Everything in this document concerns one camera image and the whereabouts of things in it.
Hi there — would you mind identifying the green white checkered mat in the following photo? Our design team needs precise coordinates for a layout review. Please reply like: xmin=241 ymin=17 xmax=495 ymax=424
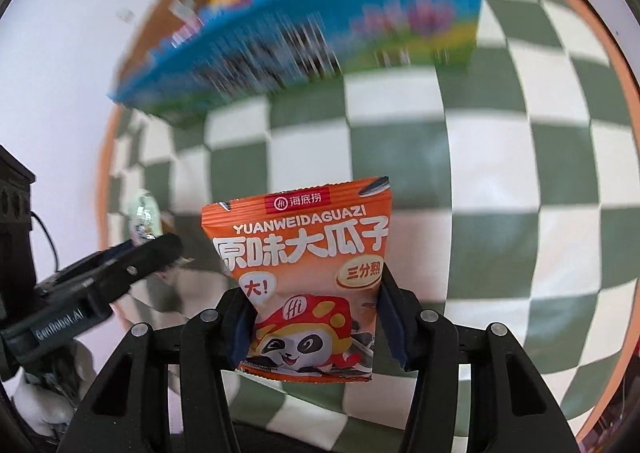
xmin=97 ymin=0 xmax=640 ymax=453

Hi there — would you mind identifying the translucent white snack packet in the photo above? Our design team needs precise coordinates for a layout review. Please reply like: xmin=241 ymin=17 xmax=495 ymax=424
xmin=127 ymin=189 xmax=163 ymax=240

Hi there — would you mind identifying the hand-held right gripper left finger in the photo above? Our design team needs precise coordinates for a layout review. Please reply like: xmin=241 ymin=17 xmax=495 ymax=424
xmin=57 ymin=285 xmax=258 ymax=453

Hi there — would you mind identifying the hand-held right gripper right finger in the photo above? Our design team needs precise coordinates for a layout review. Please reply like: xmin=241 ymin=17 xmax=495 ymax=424
xmin=377 ymin=273 xmax=583 ymax=453

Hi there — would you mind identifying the blue green printed carton box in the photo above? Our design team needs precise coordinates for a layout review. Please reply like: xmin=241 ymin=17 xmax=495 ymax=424
xmin=107 ymin=0 xmax=486 ymax=128

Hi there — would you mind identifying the orange panda snack packet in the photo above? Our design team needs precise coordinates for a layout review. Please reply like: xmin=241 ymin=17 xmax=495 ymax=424
xmin=201 ymin=175 xmax=394 ymax=384

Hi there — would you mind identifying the black device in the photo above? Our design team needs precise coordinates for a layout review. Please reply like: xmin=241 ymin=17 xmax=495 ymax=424
xmin=0 ymin=145 xmax=37 ymax=324

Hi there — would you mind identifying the white grey cloth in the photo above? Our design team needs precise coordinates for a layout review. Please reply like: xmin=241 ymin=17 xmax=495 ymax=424
xmin=10 ymin=338 xmax=101 ymax=439

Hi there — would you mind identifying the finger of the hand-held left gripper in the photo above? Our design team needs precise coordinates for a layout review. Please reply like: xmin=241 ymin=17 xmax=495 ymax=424
xmin=35 ymin=232 xmax=185 ymax=296

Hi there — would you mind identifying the thin black cable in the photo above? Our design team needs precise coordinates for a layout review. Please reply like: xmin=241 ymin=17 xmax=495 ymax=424
xmin=30 ymin=210 xmax=61 ymax=279

